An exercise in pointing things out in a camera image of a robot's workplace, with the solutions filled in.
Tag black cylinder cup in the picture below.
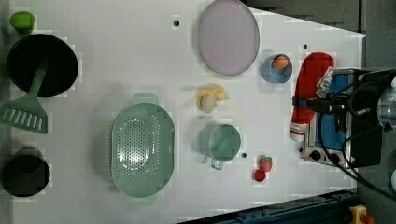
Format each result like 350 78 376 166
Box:
1 147 50 198

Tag yellow plush banana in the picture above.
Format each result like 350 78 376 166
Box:
196 85 229 114

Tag green slotted spatula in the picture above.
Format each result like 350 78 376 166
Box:
0 61 49 134

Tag green plush pepper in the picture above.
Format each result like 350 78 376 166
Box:
9 11 35 34

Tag red plush ketchup bottle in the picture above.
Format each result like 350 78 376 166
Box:
290 52 334 142

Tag red strawberry half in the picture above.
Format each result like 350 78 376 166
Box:
254 170 266 182

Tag orange ball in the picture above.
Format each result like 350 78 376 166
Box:
271 56 289 69

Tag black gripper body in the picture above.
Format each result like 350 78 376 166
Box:
332 69 395 119

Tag black round pan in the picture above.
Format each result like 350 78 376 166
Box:
7 33 79 98

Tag green metal cup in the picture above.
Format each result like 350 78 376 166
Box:
199 123 241 171

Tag blue bowl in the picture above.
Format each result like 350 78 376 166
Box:
261 54 293 84

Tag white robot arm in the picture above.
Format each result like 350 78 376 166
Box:
292 69 395 132

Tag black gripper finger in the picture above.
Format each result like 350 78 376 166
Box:
292 97 346 114

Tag pink plush strawberry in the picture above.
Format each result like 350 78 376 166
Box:
259 157 273 173

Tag blue metal frame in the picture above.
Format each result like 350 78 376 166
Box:
179 190 360 224

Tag yellow red emergency button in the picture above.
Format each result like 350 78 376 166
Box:
349 205 375 224

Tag green oval strainer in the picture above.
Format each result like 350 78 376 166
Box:
111 93 175 198

